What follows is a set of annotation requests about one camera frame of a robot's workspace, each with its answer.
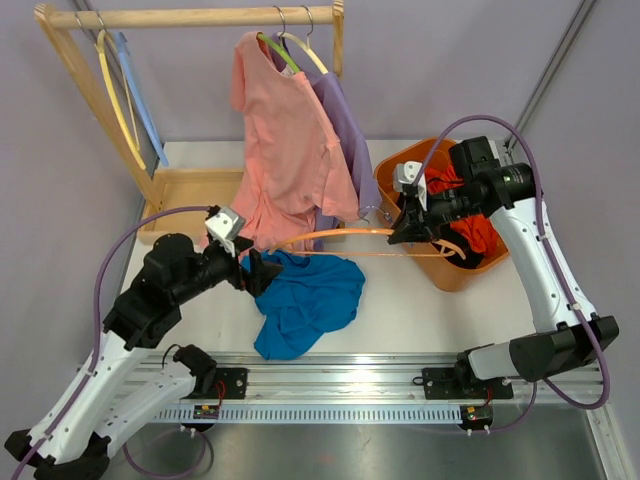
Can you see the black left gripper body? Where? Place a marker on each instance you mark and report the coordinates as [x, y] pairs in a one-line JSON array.
[[244, 272]]

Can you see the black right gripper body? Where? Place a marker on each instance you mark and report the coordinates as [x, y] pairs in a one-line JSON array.
[[436, 218]]

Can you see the orange tan hanger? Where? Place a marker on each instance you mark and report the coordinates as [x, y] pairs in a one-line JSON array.
[[360, 242]]

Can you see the blue t shirt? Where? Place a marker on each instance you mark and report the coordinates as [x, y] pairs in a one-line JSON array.
[[312, 296]]

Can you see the orange t shirt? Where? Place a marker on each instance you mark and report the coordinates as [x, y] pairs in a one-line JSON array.
[[475, 234]]

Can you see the pink t shirt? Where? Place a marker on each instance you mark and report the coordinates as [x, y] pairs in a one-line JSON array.
[[253, 86]]

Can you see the light blue hanger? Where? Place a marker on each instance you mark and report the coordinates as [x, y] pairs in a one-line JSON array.
[[139, 103]]

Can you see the green hanger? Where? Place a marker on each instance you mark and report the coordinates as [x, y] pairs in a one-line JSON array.
[[288, 65]]

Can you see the yellow hanger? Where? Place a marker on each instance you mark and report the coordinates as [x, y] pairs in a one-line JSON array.
[[128, 128]]

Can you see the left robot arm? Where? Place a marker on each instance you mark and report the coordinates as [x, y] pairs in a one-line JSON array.
[[81, 434]]

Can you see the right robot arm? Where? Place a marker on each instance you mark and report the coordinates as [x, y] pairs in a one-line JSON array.
[[569, 333]]

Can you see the purple t shirt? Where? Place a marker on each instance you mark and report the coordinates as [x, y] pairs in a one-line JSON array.
[[345, 120]]

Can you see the cream hanger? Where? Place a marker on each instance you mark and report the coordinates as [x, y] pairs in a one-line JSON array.
[[304, 45]]

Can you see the orange plastic basket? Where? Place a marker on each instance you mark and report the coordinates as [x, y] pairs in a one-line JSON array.
[[452, 274]]

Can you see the wooden clothes rack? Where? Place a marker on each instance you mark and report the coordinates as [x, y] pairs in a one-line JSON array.
[[206, 185]]

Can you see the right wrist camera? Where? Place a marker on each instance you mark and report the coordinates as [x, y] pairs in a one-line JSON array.
[[409, 179]]

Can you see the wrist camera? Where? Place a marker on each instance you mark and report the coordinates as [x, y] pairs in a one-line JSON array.
[[409, 179], [223, 224]]

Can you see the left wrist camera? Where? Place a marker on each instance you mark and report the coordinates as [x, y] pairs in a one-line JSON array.
[[223, 224]]

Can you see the aluminium frame rail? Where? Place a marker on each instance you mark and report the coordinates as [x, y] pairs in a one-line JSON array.
[[313, 389]]

